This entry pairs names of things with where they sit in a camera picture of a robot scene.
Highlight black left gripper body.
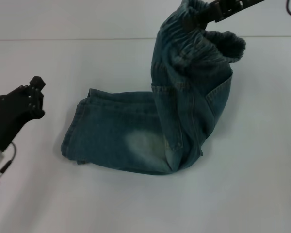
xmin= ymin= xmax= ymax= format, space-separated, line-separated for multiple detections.
xmin=0 ymin=84 xmax=46 ymax=151

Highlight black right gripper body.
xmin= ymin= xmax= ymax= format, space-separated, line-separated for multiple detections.
xmin=232 ymin=0 xmax=265 ymax=12

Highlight blue denim shorts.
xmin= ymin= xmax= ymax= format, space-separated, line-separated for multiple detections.
xmin=60 ymin=0 xmax=247 ymax=175

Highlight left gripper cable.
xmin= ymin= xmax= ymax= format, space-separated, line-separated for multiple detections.
xmin=0 ymin=142 xmax=16 ymax=175

